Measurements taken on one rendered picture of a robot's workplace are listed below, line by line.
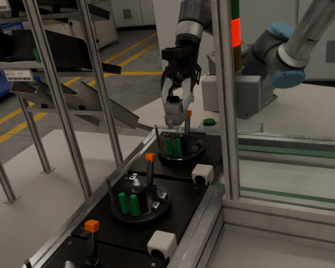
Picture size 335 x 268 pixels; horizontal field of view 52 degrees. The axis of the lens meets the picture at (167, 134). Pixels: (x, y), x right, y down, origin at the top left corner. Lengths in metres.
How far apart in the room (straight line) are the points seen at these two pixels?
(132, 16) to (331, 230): 8.50
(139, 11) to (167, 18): 4.75
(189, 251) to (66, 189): 0.58
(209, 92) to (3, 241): 0.69
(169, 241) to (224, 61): 0.36
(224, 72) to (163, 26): 3.60
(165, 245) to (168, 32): 3.71
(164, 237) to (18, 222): 0.54
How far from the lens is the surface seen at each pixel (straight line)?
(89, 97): 0.99
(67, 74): 1.04
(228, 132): 0.74
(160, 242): 0.70
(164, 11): 4.23
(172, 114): 0.93
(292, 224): 0.84
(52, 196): 1.17
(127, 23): 9.18
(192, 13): 1.02
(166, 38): 4.29
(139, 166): 0.98
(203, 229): 0.76
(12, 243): 1.05
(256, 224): 0.86
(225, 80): 0.70
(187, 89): 0.93
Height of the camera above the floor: 1.48
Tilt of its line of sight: 27 degrees down
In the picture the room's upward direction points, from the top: 9 degrees counter-clockwise
